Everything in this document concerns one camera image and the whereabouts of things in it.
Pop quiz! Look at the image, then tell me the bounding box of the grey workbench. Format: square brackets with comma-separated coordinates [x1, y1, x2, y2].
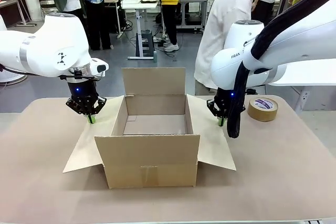
[176, 0, 211, 34]

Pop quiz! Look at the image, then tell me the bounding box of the white side table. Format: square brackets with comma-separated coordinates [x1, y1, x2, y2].
[267, 80, 336, 112]

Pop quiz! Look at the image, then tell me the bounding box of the brown cardboard box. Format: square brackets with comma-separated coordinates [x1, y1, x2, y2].
[62, 67, 237, 190]

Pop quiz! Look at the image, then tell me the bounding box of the person in white cardigan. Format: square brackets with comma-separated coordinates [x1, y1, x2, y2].
[194, 0, 261, 96]

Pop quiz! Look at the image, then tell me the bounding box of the black braided cable sleeve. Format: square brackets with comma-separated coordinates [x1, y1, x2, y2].
[226, 0, 336, 139]

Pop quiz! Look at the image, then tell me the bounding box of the white standing desk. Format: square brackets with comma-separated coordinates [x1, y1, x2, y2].
[121, 0, 161, 61]

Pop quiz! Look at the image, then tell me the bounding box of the brown packing tape roll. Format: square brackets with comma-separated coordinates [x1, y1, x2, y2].
[247, 97, 279, 123]

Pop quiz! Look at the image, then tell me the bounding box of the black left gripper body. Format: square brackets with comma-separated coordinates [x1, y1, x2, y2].
[66, 78, 100, 115]

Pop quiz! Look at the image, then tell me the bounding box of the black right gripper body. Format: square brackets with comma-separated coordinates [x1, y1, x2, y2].
[214, 87, 235, 117]

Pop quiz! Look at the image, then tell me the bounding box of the grey step stool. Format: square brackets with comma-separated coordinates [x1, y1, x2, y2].
[135, 30, 155, 57]

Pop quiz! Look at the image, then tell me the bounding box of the person in yellow hoodie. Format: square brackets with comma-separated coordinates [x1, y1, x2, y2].
[146, 0, 181, 53]

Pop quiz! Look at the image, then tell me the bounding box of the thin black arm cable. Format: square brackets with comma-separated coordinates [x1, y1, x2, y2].
[0, 63, 69, 80]

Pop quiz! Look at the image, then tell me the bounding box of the person in floral shirt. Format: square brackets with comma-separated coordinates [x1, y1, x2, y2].
[78, 0, 117, 51]

